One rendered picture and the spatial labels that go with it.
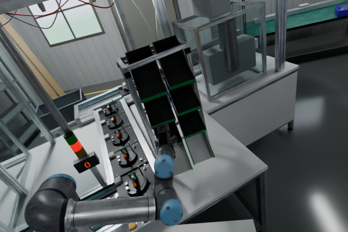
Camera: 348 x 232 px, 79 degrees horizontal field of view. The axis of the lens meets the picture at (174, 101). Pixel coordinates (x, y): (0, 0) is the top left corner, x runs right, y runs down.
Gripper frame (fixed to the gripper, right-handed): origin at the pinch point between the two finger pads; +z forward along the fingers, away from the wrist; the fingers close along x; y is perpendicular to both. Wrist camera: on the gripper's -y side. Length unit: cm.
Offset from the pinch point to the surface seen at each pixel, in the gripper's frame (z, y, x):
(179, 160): 11.6, 18.6, 4.0
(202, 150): 15.2, 16.9, 18.5
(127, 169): 24.4, 23.0, -31.7
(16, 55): -20, -52, -52
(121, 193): 8.6, 30.8, -33.3
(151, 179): 12.5, 27.5, -15.2
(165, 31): 102, -75, 10
